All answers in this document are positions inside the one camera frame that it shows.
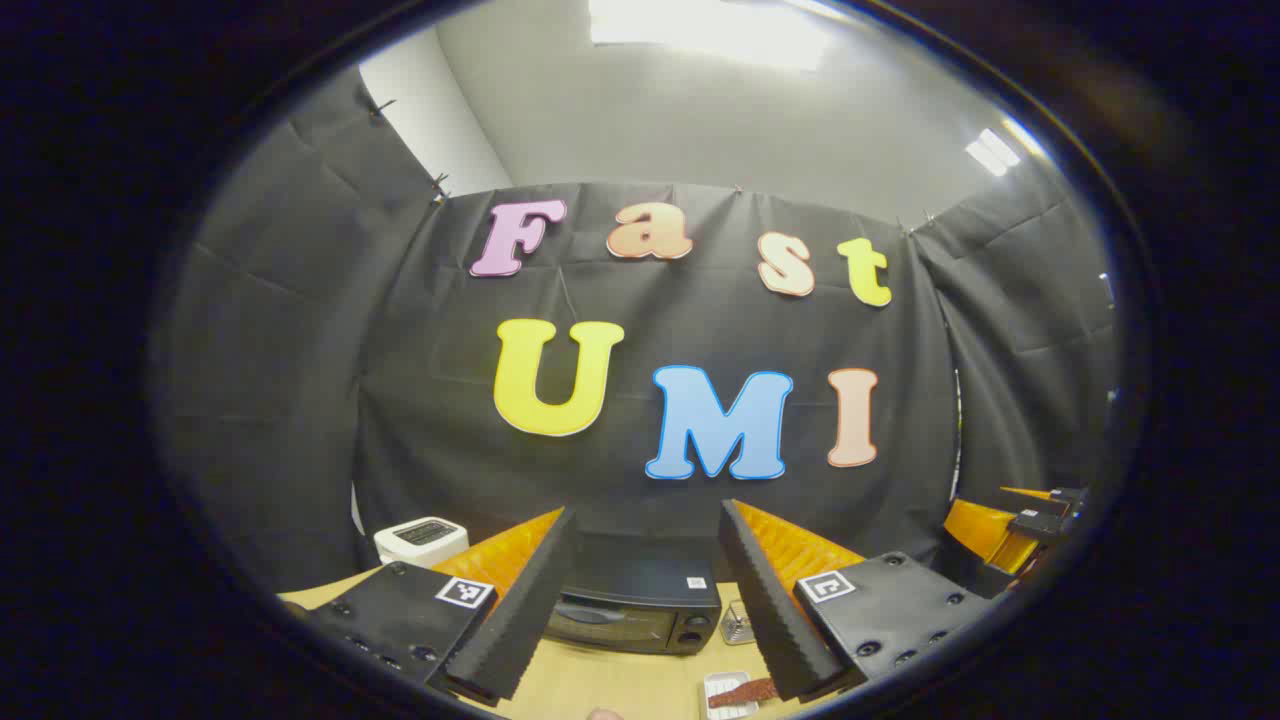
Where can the white toaster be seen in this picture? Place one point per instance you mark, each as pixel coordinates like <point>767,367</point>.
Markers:
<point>420,545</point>

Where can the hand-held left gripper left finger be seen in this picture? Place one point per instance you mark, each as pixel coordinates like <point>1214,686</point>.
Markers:
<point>530,610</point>

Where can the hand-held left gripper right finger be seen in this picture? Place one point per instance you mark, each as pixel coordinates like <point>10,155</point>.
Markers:
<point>765,610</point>

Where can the white rectangular tray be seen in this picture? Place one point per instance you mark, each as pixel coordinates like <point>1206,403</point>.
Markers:
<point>725,680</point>

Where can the ceiling light panel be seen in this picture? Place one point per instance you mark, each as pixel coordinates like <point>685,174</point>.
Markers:
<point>710,30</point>
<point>992,152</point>

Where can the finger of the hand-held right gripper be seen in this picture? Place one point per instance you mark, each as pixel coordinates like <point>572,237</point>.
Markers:
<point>1055,520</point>
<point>985,535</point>

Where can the black backdrop cloth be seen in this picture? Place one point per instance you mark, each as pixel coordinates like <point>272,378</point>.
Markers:
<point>700,330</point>

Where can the black electric oven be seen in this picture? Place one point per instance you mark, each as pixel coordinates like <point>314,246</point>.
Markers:
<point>640,600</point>

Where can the red meat slice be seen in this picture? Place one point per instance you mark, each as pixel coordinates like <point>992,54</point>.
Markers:
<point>740,693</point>

